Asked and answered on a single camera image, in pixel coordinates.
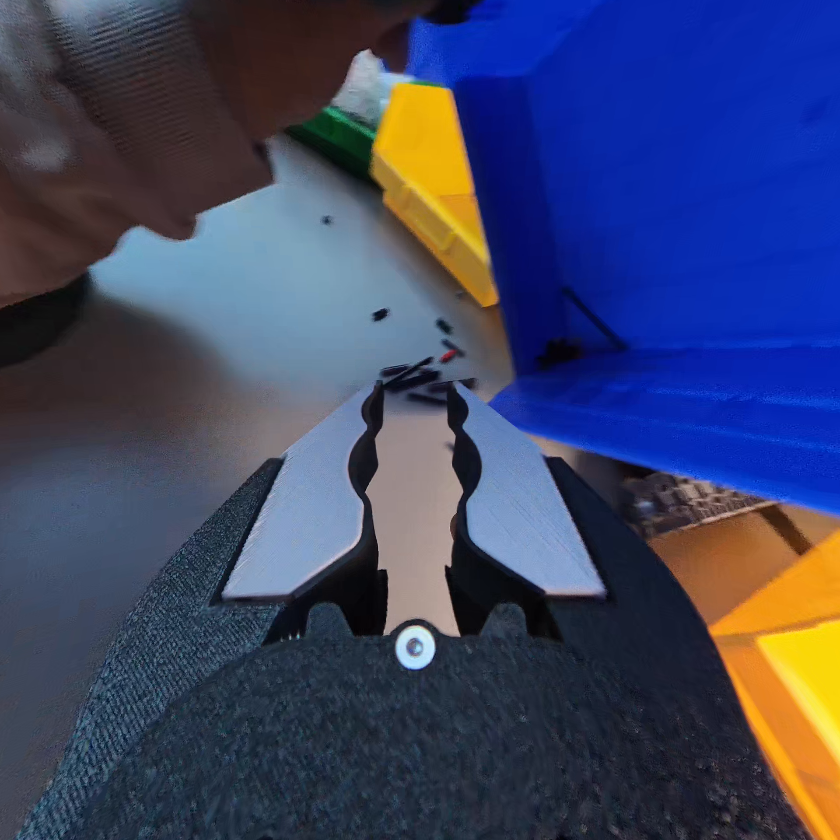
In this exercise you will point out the green storage bin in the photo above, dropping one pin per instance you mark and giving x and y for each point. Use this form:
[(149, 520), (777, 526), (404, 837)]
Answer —
[(341, 138)]

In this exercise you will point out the yellow tracked toy robot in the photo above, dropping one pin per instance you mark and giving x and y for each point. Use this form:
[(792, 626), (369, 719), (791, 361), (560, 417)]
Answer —
[(689, 499)]

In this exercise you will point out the clear plastic bags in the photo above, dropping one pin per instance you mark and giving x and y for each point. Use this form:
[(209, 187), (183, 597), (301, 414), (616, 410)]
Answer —
[(367, 85)]

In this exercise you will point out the person's left forearm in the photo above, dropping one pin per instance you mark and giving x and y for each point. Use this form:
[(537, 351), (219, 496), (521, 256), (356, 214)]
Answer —
[(98, 131)]

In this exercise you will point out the pile of black brick parts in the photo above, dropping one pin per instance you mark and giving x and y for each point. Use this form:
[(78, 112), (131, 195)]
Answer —
[(413, 379)]

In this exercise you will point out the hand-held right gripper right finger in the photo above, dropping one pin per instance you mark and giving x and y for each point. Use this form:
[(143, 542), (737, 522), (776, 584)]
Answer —
[(531, 518)]

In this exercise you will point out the blue storage bin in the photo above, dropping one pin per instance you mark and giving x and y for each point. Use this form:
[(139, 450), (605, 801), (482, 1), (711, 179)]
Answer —
[(656, 197)]

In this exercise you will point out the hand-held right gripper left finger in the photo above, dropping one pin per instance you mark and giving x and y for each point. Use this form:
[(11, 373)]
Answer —
[(308, 518)]

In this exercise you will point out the yellow storage bin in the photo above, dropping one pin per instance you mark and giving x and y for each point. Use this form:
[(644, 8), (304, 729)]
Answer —
[(787, 689), (426, 164)]

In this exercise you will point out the person's left hand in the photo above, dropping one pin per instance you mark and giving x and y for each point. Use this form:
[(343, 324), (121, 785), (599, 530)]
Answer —
[(315, 52)]

